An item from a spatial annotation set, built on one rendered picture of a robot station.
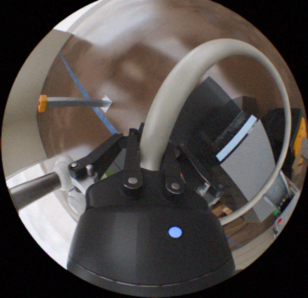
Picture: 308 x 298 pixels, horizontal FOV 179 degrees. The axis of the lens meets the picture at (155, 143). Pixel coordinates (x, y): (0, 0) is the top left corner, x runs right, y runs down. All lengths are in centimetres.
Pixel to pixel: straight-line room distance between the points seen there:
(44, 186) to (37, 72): 588
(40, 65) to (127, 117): 552
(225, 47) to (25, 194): 68
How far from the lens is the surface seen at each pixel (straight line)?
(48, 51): 599
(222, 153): 57
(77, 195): 70
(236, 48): 18
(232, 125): 62
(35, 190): 58
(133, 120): 147
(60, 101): 121
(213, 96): 138
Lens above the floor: 131
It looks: 70 degrees down
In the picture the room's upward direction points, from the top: 131 degrees counter-clockwise
